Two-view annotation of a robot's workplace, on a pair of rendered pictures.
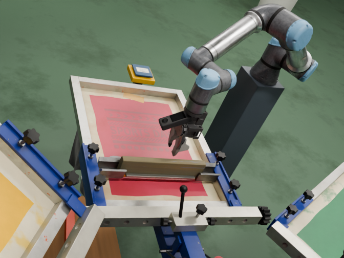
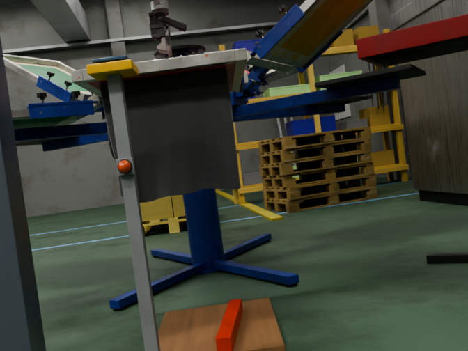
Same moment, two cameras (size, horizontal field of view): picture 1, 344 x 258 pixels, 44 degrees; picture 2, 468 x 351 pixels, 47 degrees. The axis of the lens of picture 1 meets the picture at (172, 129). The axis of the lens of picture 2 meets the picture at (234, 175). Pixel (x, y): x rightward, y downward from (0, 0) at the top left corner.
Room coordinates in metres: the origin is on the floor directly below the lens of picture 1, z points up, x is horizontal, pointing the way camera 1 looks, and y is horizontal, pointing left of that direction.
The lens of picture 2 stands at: (3.25, 1.36, 0.63)
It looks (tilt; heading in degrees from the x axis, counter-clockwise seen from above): 2 degrees down; 211
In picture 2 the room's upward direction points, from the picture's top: 8 degrees counter-clockwise
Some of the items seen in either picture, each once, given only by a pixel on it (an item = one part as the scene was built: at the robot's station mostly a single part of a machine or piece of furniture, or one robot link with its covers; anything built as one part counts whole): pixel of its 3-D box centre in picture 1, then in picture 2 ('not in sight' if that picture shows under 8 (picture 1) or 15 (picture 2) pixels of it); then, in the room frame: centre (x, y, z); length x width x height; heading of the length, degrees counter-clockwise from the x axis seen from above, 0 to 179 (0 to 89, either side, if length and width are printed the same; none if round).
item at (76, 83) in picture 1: (146, 139); (170, 82); (1.49, 0.08, 0.97); 0.79 x 0.58 x 0.04; 32
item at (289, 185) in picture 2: not in sight; (315, 169); (-2.50, -0.94, 0.40); 1.13 x 0.77 x 0.80; 139
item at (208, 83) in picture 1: (205, 86); not in sight; (1.32, -0.04, 1.42); 0.09 x 0.08 x 0.11; 151
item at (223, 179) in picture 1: (220, 181); not in sight; (1.43, -0.28, 0.98); 0.30 x 0.05 x 0.07; 32
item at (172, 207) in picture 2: not in sight; (177, 205); (-1.43, -2.15, 0.23); 1.30 x 0.94 x 0.45; 37
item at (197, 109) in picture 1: (196, 103); (159, 6); (1.32, -0.04, 1.34); 0.08 x 0.08 x 0.05
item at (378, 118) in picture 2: not in sight; (310, 114); (-3.94, -1.49, 1.13); 2.53 x 0.66 x 2.27; 127
